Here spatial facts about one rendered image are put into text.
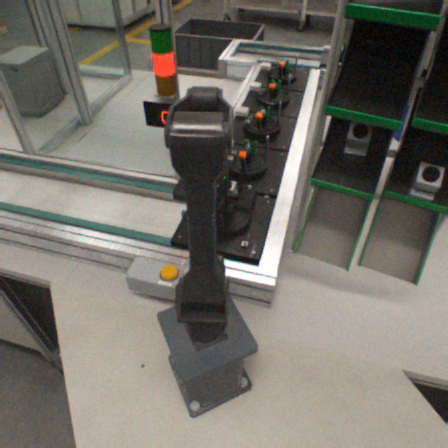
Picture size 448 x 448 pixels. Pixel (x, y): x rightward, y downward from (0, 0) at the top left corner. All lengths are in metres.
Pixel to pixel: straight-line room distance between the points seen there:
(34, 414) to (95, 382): 1.03
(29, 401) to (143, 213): 1.14
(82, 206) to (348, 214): 0.79
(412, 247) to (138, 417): 0.71
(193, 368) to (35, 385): 1.39
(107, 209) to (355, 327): 0.78
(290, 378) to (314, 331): 0.14
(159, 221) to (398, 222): 0.65
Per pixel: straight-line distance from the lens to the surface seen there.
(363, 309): 1.00
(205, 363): 0.65
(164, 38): 0.90
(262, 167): 1.15
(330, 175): 0.79
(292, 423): 0.84
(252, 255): 0.90
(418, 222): 0.93
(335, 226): 0.89
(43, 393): 1.94
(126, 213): 1.12
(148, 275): 0.89
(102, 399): 0.88
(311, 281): 1.01
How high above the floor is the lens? 1.66
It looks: 45 degrees down
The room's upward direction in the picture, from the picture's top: straight up
